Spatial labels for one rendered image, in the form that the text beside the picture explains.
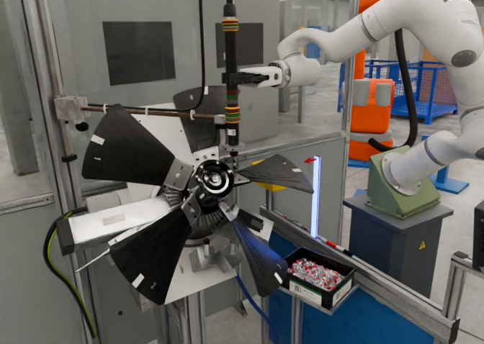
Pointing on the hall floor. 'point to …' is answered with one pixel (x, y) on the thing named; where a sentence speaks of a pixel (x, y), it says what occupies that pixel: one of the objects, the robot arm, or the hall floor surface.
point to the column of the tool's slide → (68, 184)
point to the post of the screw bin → (297, 321)
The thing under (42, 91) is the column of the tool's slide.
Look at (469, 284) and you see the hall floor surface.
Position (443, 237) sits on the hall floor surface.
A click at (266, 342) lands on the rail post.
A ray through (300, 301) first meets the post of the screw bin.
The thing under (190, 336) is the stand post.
